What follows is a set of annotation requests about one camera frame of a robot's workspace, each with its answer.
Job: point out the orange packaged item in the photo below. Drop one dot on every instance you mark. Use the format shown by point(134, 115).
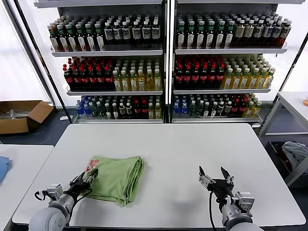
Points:
point(306, 102)

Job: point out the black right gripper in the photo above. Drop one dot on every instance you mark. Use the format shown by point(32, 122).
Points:
point(221, 186)

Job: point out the dark bottle blue-white label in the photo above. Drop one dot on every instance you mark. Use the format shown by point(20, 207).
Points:
point(117, 32)
point(285, 30)
point(136, 32)
point(146, 31)
point(258, 30)
point(155, 30)
point(267, 30)
point(126, 32)
point(276, 30)
point(108, 32)

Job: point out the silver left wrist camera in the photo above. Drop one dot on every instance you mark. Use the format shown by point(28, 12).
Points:
point(55, 191)

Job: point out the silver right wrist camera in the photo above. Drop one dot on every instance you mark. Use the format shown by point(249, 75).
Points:
point(245, 199)

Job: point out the brown cardboard box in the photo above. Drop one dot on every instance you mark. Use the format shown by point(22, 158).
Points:
point(14, 126)

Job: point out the light green polo shirt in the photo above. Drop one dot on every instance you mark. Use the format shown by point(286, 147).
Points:
point(115, 175)

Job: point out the blue folded cloth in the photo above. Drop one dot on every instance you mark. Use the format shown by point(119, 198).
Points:
point(3, 168)

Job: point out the dark bottle beige label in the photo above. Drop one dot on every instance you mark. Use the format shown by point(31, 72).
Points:
point(249, 30)
point(239, 31)

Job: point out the dark green drink bottle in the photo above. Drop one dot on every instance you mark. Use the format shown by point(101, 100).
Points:
point(94, 110)
point(199, 108)
point(100, 110)
point(191, 108)

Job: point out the dark tea bottle white label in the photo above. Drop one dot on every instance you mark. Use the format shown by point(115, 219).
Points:
point(219, 36)
point(228, 36)
point(81, 39)
point(53, 38)
point(90, 39)
point(190, 36)
point(63, 39)
point(200, 36)
point(71, 39)
point(210, 36)
point(99, 39)
point(181, 36)

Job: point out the small dark drink bottle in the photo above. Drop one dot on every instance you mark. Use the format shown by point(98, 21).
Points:
point(115, 111)
point(206, 109)
point(108, 111)
point(213, 109)

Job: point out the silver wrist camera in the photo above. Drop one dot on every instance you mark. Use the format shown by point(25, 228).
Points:
point(55, 191)
point(245, 199)

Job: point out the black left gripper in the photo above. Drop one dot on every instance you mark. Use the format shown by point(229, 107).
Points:
point(80, 186)

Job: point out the grey metal shelf rack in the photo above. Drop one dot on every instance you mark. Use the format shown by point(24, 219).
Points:
point(228, 51)
point(108, 52)

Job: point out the red cloth item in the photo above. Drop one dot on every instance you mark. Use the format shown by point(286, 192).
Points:
point(286, 160)

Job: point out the grey frame side table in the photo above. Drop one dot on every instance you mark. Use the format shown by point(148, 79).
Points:
point(291, 98)

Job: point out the cola bottle red cap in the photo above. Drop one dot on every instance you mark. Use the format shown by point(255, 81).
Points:
point(144, 109)
point(195, 77)
point(187, 77)
point(235, 107)
point(76, 78)
point(203, 77)
point(211, 76)
point(68, 78)
point(100, 78)
point(108, 77)
point(137, 109)
point(219, 76)
point(178, 77)
point(84, 78)
point(242, 107)
point(92, 78)

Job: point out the grey crumpled cloth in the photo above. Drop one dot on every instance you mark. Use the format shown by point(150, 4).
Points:
point(294, 151)

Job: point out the small dark bottle pale label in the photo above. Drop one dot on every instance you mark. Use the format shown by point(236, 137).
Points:
point(227, 107)
point(128, 110)
point(122, 111)
point(221, 108)

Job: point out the silver metal rods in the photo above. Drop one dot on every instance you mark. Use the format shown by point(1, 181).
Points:
point(14, 112)

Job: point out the blue drink bottle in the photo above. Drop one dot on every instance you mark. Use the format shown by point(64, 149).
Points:
point(86, 110)
point(79, 109)
point(176, 109)
point(184, 109)

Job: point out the dark storage crate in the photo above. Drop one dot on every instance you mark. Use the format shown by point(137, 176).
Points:
point(276, 150)

